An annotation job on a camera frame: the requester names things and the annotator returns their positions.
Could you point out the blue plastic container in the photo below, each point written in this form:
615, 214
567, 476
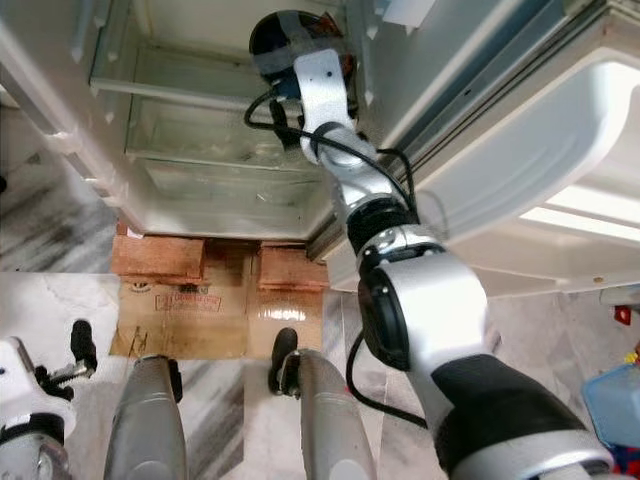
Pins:
615, 405

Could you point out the silver robot left leg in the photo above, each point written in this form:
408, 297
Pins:
145, 430

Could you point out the silver robot leg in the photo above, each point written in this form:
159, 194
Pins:
330, 430
145, 430

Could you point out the clear fridge drawer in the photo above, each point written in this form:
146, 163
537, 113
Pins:
230, 195

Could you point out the round purple taped tin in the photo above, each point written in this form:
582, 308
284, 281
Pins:
280, 38

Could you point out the flat brown cardboard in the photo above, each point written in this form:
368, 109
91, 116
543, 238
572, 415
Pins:
195, 318

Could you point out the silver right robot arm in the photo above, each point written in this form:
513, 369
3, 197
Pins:
450, 320

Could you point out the silver robot right leg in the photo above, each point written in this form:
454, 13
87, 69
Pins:
330, 430

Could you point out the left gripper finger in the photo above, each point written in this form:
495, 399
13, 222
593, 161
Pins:
85, 347

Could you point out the small red object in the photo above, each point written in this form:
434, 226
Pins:
622, 315

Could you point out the white fridge door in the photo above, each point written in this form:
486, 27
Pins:
540, 130

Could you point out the white fridge cabinet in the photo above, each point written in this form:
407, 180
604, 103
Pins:
75, 100

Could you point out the wide red brick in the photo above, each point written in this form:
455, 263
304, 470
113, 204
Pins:
157, 260

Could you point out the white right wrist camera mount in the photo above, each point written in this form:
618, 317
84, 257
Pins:
328, 90

